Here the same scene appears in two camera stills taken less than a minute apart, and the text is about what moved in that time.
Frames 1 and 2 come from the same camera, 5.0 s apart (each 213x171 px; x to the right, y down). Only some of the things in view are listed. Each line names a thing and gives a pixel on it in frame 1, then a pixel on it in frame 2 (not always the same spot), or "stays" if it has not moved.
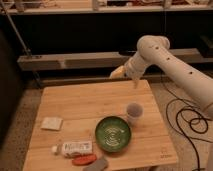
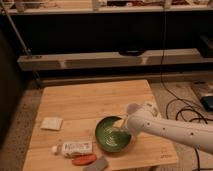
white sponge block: x=51 y=123 stays
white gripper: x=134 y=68 -> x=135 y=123
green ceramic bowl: x=112 y=134 stays
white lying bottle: x=72 y=148 stays
